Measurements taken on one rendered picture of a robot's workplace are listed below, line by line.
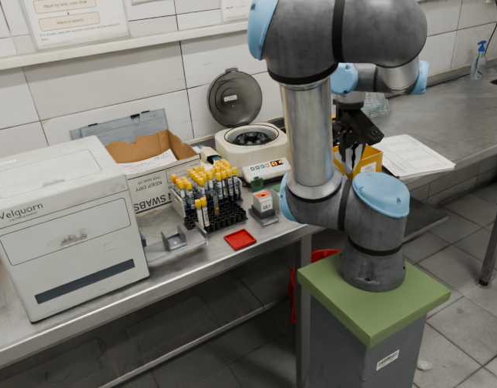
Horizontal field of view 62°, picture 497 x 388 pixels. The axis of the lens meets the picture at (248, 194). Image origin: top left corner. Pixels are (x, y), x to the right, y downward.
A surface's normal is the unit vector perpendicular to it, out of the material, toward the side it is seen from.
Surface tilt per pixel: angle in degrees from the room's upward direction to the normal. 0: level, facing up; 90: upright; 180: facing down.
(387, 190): 9
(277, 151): 90
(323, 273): 2
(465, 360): 0
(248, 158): 90
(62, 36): 92
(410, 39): 105
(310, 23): 85
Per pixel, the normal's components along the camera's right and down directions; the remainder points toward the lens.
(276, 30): -0.39, 0.56
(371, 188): 0.08, -0.84
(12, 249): 0.50, 0.40
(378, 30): 0.16, 0.54
